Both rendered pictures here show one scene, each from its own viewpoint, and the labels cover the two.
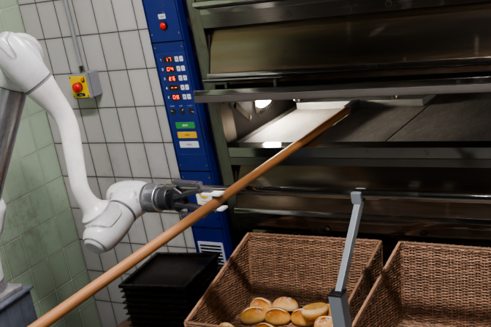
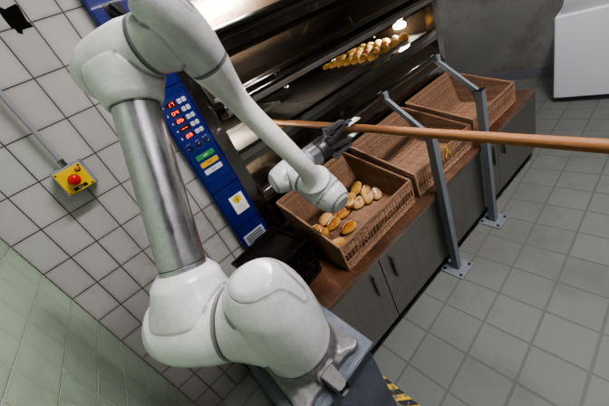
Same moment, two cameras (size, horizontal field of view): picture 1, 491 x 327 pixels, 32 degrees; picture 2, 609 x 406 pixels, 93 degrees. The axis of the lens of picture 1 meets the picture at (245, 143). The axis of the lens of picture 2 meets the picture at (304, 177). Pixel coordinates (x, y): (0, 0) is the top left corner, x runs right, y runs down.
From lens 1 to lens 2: 249 cm
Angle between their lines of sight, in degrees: 58
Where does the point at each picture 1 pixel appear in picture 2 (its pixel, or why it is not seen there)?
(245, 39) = not seen: hidden behind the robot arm
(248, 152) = (255, 149)
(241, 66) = not seen: hidden behind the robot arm
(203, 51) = (197, 87)
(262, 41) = (239, 62)
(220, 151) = (235, 161)
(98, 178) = (123, 265)
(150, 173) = not seen: hidden behind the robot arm
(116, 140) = (132, 215)
